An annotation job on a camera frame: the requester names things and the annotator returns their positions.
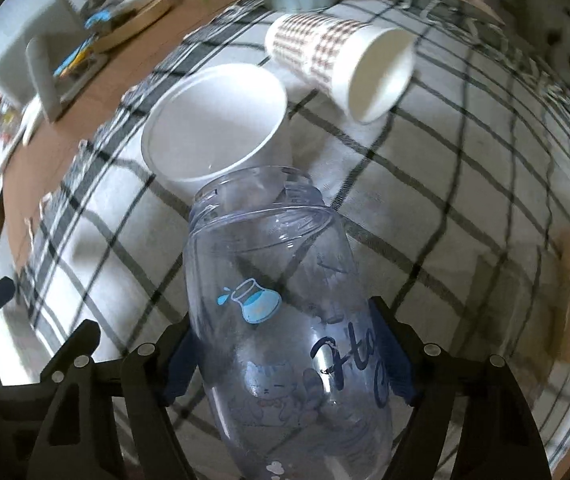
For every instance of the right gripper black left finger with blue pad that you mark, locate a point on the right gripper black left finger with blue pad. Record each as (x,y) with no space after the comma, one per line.
(78,438)

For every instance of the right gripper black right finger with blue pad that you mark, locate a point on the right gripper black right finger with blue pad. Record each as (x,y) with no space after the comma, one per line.
(499,438)

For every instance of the clear plastic printed cup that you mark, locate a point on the clear plastic printed cup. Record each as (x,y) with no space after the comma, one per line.
(286,344)

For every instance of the patterned white paper cup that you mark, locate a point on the patterned white paper cup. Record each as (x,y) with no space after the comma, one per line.
(362,67)

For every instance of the black white plaid tablecloth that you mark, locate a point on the black white plaid tablecloth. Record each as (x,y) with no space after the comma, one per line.
(454,203)

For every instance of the white desk appliance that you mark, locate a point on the white desk appliance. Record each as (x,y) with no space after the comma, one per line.
(28,65)

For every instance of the round wooden tray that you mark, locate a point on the round wooden tray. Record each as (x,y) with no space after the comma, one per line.
(117,23)

